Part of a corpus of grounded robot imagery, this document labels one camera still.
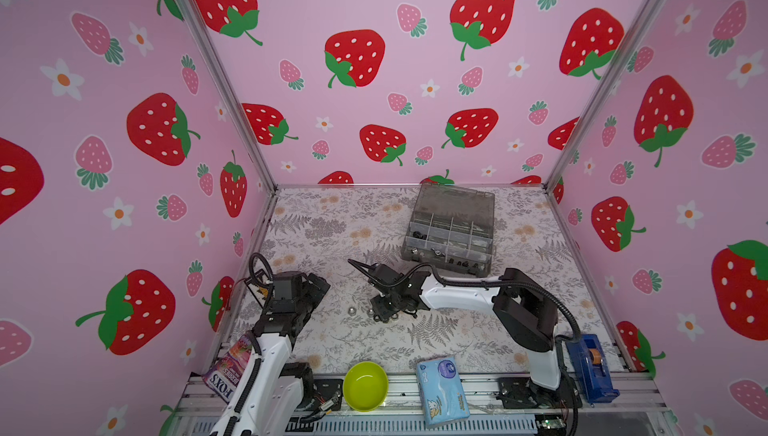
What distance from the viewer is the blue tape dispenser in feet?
2.34

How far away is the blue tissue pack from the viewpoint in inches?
26.6

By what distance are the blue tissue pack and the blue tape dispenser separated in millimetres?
313

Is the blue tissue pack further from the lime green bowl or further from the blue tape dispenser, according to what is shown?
the blue tape dispenser

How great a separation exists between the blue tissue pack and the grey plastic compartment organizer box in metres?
0.32

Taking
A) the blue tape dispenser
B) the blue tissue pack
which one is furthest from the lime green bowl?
the blue tape dispenser

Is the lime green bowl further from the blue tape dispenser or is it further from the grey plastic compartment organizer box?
the blue tape dispenser

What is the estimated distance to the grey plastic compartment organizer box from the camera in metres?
0.99

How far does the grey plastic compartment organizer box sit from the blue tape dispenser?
33 cm

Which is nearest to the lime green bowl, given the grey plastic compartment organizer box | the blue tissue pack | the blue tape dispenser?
the blue tissue pack

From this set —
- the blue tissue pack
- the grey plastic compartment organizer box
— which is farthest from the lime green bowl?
the grey plastic compartment organizer box

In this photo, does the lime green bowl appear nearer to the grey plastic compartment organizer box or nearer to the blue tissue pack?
the blue tissue pack
